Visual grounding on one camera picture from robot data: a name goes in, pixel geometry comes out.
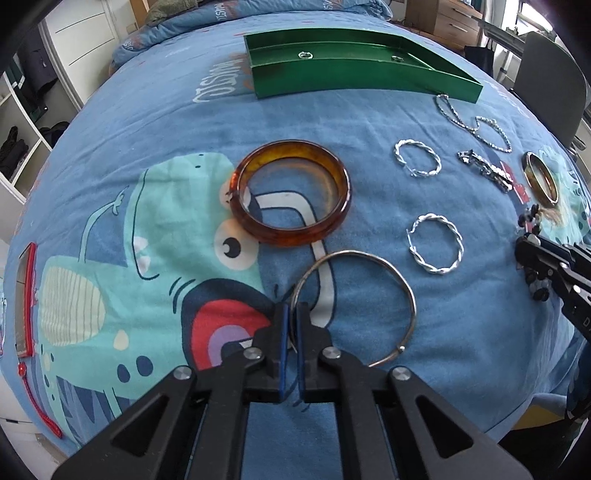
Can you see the blue cartoon bed sheet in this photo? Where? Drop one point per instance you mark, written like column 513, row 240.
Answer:
column 140, row 266

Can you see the twisted silver hoop upper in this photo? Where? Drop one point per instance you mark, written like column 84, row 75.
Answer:
column 420, row 160

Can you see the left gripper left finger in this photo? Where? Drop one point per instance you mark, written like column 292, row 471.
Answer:
column 191, row 424

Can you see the white wardrobe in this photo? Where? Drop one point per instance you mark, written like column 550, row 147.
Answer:
column 54, row 56

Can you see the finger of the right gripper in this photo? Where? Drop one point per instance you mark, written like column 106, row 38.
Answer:
column 541, row 260

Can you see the twisted silver hoop lower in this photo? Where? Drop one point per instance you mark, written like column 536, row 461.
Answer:
column 436, row 244

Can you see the twisted silver hoop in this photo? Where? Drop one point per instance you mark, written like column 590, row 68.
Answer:
column 436, row 244
column 420, row 160

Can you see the dark olive jade bangle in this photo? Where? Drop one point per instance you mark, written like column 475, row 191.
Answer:
column 540, row 180

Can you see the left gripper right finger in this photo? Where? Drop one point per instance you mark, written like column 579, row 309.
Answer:
column 392, row 424

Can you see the wooden drawer cabinet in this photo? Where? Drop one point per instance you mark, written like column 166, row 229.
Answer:
column 450, row 22

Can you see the black bag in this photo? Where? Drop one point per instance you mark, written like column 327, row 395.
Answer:
column 482, row 57

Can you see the green metal tray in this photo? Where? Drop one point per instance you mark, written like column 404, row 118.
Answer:
column 303, row 60

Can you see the dark grey chair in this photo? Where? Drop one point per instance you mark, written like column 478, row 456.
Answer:
column 552, row 86

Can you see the olive green jacket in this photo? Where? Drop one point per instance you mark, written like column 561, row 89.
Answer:
column 162, row 10

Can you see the amber resin bangle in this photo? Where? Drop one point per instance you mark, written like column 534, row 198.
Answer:
column 313, row 230

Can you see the folded blue duvet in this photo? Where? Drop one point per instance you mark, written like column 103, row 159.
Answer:
column 218, row 12

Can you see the thin silver bangle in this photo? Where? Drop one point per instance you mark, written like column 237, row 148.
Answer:
column 401, row 345

